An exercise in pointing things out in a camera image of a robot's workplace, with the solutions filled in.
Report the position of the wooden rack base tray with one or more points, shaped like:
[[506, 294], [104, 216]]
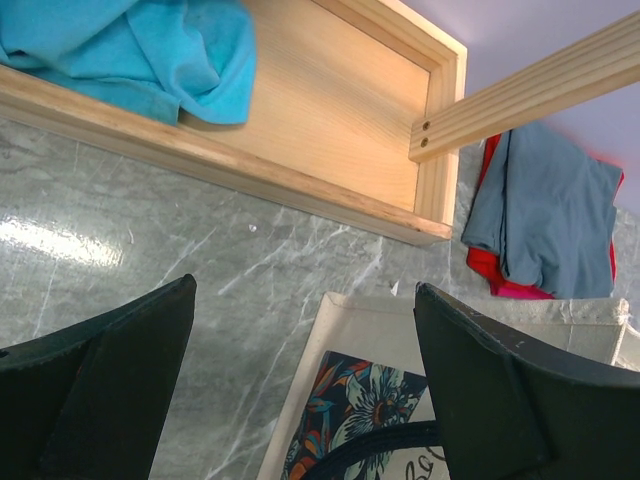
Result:
[[339, 86]]

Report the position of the wooden rack post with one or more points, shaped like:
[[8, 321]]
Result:
[[598, 64]]

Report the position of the beige canvas tote bag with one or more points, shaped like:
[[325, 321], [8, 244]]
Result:
[[361, 369]]

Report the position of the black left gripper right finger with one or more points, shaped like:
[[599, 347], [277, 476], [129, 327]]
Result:
[[509, 406]]

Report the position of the red folded garment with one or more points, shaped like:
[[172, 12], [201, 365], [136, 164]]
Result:
[[482, 265]]

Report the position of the grey folded garment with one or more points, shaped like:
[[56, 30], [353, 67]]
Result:
[[545, 210]]

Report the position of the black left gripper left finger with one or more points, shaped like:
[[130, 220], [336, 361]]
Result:
[[90, 401]]

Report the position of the turquoise t-shirt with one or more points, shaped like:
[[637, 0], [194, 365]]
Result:
[[152, 58]]

